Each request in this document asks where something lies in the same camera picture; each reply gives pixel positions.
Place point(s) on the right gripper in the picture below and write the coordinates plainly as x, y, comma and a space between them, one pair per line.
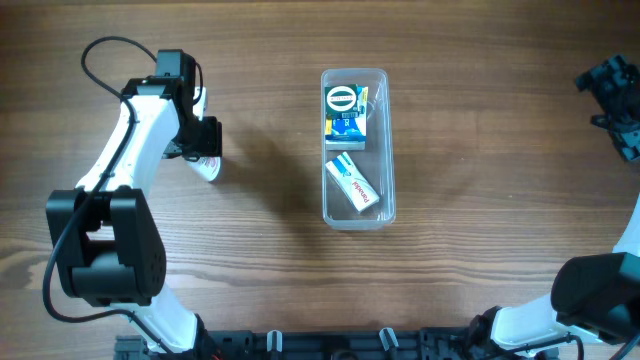
615, 84

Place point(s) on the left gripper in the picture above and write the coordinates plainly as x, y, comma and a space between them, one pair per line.
211, 137

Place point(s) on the white spray bottle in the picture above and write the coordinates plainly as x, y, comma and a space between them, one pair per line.
206, 167

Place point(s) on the white blue medicine box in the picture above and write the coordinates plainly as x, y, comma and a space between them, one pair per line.
337, 145

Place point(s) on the blue yellow lozenge box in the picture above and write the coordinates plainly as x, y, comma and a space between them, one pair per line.
349, 129

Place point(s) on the dark green small box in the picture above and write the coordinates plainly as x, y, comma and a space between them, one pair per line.
341, 101

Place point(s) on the white green Panadol box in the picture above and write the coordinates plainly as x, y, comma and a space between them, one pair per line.
352, 182

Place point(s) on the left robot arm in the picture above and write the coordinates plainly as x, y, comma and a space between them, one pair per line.
108, 257

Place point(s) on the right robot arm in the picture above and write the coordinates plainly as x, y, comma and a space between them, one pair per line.
594, 297

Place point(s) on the clear plastic container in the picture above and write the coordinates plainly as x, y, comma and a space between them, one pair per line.
375, 162

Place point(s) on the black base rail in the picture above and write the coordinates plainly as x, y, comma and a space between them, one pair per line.
423, 344

